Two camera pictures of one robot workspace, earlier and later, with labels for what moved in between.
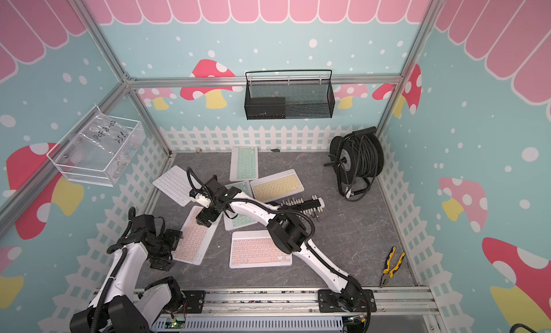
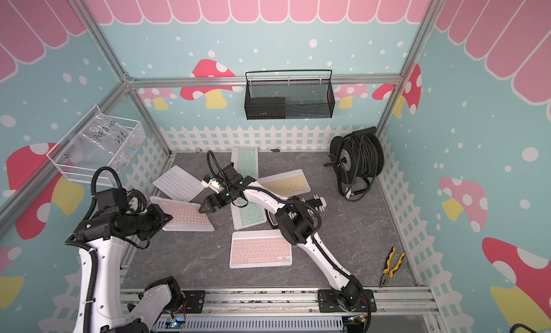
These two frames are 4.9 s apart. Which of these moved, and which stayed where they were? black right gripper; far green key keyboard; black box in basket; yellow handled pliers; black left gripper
Moved: black right gripper; black left gripper
Stayed: yellow handled pliers; far green key keyboard; black box in basket
